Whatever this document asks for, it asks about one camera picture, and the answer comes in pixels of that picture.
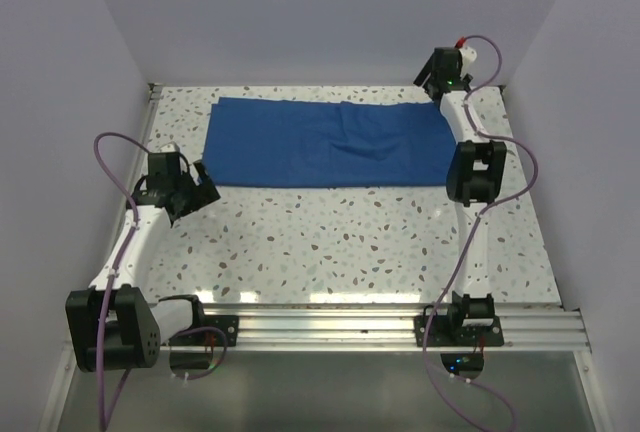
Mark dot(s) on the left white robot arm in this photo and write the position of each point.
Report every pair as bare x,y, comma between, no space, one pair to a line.
112,325

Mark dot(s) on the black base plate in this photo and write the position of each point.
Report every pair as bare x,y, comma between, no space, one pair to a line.
212,330
443,334

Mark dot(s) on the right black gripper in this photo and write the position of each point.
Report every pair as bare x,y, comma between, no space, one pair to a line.
424,75

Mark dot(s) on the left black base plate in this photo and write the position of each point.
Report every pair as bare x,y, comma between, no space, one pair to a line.
212,330

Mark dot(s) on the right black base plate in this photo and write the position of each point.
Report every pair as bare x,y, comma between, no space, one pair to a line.
443,334

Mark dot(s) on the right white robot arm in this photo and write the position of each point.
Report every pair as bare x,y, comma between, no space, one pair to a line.
473,181

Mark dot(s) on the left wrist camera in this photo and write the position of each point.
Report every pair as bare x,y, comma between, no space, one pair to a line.
167,161

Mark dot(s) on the blue surgical cloth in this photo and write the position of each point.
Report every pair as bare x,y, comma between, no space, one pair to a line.
295,144

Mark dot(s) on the aluminium front rail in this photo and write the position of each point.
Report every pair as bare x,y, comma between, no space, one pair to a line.
389,328

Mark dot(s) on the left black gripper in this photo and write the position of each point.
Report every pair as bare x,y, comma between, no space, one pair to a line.
203,193

